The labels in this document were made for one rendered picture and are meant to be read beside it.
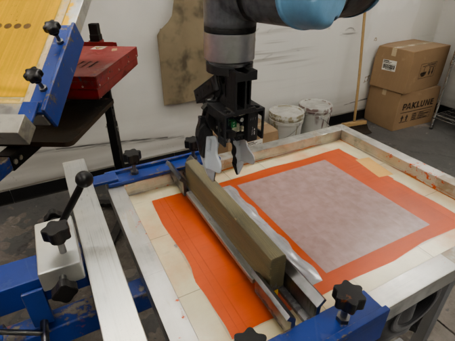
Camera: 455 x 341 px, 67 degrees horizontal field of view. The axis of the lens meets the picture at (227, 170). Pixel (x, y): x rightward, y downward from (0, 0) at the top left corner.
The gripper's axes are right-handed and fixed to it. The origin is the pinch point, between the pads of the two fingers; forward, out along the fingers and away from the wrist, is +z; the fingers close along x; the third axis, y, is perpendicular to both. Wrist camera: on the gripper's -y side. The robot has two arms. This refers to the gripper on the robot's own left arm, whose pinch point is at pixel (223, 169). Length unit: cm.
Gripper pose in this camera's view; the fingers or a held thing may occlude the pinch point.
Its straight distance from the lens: 63.2
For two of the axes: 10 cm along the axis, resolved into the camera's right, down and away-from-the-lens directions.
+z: -0.1, 8.6, 5.1
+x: 8.8, -2.4, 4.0
